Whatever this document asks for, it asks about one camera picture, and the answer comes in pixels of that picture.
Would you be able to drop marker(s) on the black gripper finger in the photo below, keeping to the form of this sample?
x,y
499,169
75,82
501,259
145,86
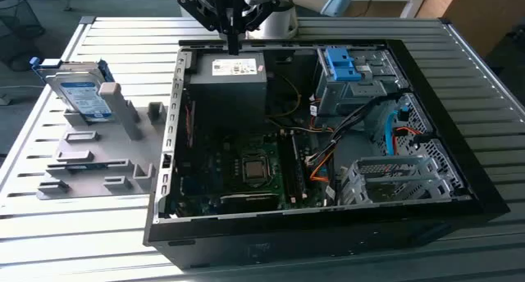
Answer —
x,y
196,7
258,18

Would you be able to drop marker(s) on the hard disk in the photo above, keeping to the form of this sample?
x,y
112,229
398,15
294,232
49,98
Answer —
x,y
81,100

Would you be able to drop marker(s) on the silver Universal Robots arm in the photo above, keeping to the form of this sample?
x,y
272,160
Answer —
x,y
280,24

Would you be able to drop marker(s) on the silver disk bay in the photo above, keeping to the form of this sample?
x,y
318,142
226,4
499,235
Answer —
x,y
393,171

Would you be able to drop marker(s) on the grey power supply unit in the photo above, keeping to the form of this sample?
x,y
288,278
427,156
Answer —
x,y
230,91

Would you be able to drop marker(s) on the blue plastic drive latch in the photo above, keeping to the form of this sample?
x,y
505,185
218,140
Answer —
x,y
341,67

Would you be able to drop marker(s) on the grey metal drive cage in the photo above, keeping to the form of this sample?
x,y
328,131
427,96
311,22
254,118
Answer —
x,y
361,91

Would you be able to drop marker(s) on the white-legged wooden desk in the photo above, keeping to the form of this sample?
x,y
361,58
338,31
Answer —
x,y
407,5

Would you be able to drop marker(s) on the silver CPU in socket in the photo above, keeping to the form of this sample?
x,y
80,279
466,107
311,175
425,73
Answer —
x,y
254,169

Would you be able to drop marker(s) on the black RAM stick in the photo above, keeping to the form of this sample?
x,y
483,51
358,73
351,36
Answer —
x,y
298,168

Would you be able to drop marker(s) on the green motherboard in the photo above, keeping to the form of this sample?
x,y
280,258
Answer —
x,y
216,171

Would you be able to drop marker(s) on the grey parts rack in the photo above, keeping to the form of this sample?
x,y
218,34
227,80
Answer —
x,y
101,147

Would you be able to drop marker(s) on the wooden cabinet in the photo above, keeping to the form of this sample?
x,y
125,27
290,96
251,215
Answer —
x,y
483,18

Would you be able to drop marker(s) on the grey floor box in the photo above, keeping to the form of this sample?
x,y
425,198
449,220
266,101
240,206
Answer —
x,y
4,99

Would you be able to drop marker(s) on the black graphics card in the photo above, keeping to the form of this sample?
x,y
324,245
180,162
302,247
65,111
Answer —
x,y
247,202

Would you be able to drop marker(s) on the black open PC case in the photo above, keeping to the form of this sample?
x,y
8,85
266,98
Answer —
x,y
287,239

